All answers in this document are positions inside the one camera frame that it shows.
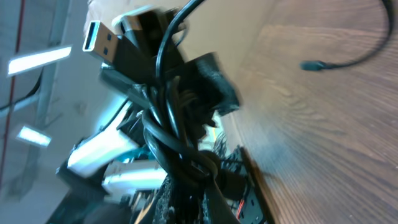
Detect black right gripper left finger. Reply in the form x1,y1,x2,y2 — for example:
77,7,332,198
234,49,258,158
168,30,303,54
136,175,174,224

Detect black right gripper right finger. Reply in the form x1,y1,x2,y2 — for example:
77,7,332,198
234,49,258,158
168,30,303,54
202,183,239,224

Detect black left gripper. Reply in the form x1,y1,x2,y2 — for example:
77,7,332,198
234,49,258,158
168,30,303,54
99,52,240,115

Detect black USB cable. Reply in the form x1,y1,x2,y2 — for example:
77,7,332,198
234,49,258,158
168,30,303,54
81,0,394,224

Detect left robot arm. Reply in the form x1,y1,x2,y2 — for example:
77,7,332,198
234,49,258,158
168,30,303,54
49,53,239,223

